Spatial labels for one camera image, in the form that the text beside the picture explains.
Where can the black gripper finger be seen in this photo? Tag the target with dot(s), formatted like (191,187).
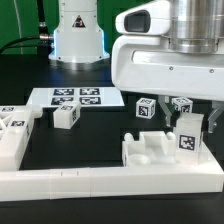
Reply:
(217,110)

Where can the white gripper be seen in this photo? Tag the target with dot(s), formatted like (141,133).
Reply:
(145,64)

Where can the white chair seat part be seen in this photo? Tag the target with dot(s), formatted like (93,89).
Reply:
(152,147)

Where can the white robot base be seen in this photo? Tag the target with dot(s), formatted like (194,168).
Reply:
(78,40)

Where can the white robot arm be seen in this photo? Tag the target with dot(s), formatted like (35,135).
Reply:
(172,48)

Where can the white tagged cube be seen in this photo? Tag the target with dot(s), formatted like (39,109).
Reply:
(145,108)
(182,104)

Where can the white tag sheet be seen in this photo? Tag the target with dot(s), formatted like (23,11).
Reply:
(87,96)

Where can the white U-shaped frame fence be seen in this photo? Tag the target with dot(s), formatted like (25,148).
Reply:
(206,176)

